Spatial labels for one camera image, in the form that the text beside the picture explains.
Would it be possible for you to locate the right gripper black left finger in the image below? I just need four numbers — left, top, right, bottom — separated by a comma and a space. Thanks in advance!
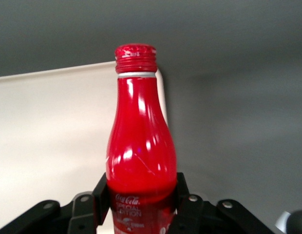
0, 172, 111, 234

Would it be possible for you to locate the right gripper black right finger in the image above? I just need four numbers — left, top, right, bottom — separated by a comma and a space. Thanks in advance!
173, 172, 276, 234

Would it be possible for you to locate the red coke bottle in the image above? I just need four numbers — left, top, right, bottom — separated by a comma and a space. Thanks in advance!
105, 43, 178, 234

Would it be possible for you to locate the beige plastic tray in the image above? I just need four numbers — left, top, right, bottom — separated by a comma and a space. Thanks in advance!
0, 60, 169, 234

